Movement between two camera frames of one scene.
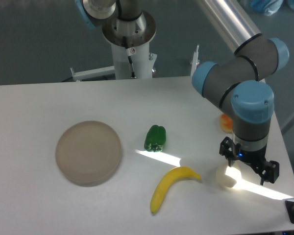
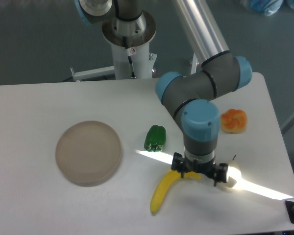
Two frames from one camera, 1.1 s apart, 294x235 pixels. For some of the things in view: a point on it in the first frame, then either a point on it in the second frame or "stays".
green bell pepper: x=155 y=139 stays
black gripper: x=271 y=172 -> x=207 y=169
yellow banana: x=178 y=173 stays
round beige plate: x=88 y=153 stays
